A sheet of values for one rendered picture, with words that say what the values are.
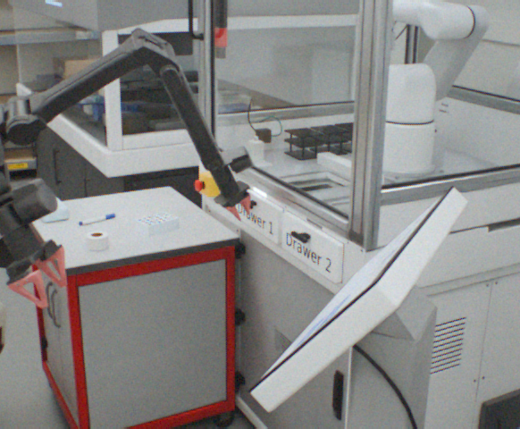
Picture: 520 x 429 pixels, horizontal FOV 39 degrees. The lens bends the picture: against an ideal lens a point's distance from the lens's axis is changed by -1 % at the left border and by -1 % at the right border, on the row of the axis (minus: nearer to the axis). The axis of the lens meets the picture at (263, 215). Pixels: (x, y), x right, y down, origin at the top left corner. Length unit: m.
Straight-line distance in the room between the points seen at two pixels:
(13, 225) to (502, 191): 1.29
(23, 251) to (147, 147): 1.57
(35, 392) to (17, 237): 1.69
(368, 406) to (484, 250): 0.88
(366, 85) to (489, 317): 0.86
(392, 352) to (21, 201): 0.73
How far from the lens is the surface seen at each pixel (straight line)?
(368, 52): 1.74
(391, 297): 1.05
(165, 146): 2.99
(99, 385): 2.46
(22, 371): 3.24
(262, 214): 2.24
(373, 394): 1.35
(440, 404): 2.29
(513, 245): 2.20
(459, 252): 2.06
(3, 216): 1.45
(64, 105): 1.85
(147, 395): 2.54
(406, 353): 1.29
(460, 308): 2.16
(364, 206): 1.81
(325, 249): 1.96
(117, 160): 2.93
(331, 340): 1.10
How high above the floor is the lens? 1.62
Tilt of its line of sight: 19 degrees down
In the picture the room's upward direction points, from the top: 1 degrees clockwise
